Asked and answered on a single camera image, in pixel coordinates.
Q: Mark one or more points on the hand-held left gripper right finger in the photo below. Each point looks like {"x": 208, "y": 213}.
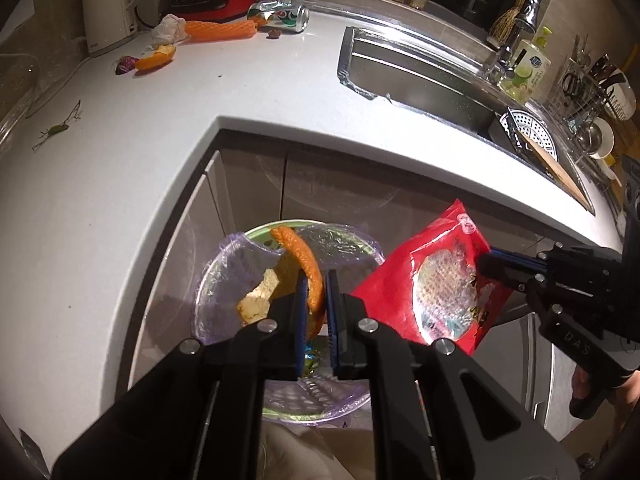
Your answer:
{"x": 334, "y": 320}

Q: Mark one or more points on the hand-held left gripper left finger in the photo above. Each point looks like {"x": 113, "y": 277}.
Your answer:
{"x": 301, "y": 320}

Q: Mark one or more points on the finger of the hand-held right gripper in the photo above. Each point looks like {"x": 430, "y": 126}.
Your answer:
{"x": 502, "y": 272}
{"x": 515, "y": 256}

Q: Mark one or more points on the red plastic snack packet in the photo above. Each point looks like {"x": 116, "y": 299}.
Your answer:
{"x": 400, "y": 280}

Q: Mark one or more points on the bin with purple bag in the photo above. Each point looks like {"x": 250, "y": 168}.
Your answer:
{"x": 220, "y": 280}

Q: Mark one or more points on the crushed green drink can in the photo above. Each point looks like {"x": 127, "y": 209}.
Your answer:
{"x": 285, "y": 15}

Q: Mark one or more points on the person's right forearm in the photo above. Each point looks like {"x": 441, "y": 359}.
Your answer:
{"x": 627, "y": 410}

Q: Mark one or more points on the person's right hand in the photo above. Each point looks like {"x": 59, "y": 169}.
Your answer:
{"x": 582, "y": 380}

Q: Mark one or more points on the pale yellow peel scrap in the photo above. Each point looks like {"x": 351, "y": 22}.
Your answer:
{"x": 260, "y": 297}

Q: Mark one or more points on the wooden cutting board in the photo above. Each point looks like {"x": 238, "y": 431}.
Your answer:
{"x": 560, "y": 175}

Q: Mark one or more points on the perforated steel steamer plate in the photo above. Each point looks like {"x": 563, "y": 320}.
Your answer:
{"x": 535, "y": 130}

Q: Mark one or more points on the grey base cabinet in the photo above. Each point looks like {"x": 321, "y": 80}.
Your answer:
{"x": 325, "y": 185}

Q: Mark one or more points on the white plate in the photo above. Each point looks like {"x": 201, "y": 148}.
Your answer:
{"x": 620, "y": 100}

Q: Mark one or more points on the green dish soap bottle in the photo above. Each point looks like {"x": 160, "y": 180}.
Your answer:
{"x": 527, "y": 67}

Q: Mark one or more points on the stainless steel sink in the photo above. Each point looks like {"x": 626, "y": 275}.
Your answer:
{"x": 425, "y": 85}

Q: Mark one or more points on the straw hand brush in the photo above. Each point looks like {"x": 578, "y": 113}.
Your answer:
{"x": 505, "y": 22}

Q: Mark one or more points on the chrome faucet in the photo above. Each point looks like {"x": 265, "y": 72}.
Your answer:
{"x": 530, "y": 5}

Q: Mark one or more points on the dark brown chestnut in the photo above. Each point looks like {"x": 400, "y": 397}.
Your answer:
{"x": 272, "y": 34}

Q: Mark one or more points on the orange peel piece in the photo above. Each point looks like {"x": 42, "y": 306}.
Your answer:
{"x": 157, "y": 58}

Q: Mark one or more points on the purple wrapper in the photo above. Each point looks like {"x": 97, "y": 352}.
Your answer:
{"x": 126, "y": 64}

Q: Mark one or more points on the green plant stem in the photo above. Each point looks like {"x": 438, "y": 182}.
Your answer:
{"x": 56, "y": 129}

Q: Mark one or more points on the crumpled white tissue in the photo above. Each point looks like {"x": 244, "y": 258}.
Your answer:
{"x": 167, "y": 30}

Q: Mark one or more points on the clear plastic bag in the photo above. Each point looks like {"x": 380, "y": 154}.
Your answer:
{"x": 15, "y": 90}

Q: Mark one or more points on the white electric kettle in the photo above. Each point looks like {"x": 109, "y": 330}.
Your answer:
{"x": 107, "y": 5}

